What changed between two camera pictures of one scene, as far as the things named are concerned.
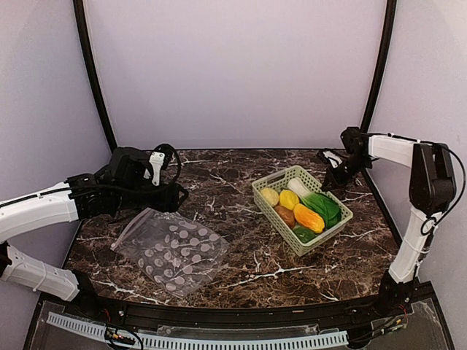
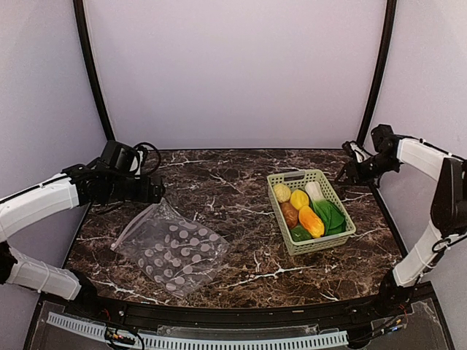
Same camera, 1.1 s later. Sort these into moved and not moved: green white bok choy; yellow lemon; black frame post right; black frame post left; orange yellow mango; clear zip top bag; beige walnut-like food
Moved: green white bok choy; beige walnut-like food; orange yellow mango; yellow lemon
Not moved: clear zip top bag; black frame post left; black frame post right
